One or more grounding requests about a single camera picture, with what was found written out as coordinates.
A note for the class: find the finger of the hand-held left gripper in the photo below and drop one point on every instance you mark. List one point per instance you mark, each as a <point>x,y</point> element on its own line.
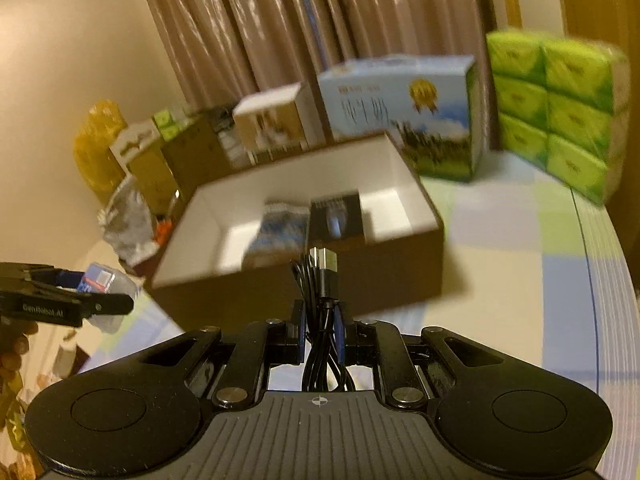
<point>107,304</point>
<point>67,277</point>

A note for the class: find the clear box with blue label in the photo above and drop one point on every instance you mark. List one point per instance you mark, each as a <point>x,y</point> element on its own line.
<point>100,277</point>

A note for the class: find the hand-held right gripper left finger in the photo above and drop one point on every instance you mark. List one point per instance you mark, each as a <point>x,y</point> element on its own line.
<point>300,332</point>

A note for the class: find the small white product box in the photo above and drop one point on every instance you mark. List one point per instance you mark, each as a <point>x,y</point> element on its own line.
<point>270,120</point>

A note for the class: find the black shaver box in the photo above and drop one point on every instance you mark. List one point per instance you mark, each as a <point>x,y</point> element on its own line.
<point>335,215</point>

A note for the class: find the checked tablecloth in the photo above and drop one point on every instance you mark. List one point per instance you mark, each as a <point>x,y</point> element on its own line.
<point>525,285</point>

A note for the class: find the golden curtain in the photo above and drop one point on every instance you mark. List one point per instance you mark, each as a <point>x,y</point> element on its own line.
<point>600,0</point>

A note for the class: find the stack of green tissue packs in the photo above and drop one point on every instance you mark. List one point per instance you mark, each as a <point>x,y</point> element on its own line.
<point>565,110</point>

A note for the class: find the yellow plastic bag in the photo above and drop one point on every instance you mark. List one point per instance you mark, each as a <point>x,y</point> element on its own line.
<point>97,150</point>

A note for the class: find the tan carton with white cutout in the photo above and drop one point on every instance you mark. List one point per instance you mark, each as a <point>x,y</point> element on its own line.
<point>142,165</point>

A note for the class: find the brown cardboard carton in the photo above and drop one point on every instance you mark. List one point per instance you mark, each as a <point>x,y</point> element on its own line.
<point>200,160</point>

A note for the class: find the small green tissue pack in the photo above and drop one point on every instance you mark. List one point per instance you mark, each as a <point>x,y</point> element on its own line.
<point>167,122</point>

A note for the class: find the orange item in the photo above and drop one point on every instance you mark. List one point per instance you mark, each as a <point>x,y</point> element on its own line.
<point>163,230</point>

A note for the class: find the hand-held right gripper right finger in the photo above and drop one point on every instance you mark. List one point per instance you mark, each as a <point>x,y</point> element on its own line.
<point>341,332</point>

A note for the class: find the blue patterned packet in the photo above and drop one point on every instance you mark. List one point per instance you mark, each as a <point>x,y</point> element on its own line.
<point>277,230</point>

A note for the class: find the brown curtain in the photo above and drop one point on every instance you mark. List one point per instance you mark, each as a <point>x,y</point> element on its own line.
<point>225,25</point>

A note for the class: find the brown cardboard storage box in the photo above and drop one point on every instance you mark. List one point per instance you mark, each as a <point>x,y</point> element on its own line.
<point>390,280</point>

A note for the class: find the blue milk carton box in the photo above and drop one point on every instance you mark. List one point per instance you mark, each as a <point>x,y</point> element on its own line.
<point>380,105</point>

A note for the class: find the person's left hand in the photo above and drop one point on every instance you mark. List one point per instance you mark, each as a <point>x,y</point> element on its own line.
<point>20,345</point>

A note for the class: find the silver plastic bag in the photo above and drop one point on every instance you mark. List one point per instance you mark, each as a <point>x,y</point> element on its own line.
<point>130,220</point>

